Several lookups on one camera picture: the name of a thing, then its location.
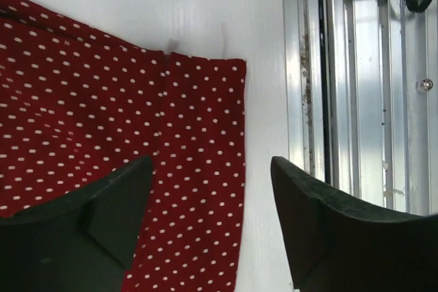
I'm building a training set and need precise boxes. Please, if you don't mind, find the aluminium rail frame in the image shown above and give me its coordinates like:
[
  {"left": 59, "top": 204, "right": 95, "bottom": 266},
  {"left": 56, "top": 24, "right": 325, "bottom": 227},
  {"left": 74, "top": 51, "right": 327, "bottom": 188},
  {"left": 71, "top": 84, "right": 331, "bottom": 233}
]
[{"left": 283, "top": 0, "right": 437, "bottom": 215}]

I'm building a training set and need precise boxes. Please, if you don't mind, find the red polka dot skirt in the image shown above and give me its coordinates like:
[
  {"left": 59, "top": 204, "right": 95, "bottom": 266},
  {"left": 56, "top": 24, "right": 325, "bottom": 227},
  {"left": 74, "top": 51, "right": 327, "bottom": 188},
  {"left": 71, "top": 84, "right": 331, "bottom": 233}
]
[{"left": 1, "top": 0, "right": 246, "bottom": 291}]

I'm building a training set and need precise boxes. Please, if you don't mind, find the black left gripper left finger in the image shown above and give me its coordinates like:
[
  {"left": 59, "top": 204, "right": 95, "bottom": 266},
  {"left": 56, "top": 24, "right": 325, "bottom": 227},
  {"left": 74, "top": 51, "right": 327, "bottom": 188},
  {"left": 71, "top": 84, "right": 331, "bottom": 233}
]
[{"left": 1, "top": 157, "right": 153, "bottom": 291}]

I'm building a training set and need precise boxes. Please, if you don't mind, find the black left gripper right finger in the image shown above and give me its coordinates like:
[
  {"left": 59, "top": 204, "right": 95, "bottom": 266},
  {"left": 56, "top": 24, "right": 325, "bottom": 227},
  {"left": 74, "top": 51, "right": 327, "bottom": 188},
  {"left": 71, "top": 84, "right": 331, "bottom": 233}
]
[{"left": 270, "top": 157, "right": 437, "bottom": 291}]

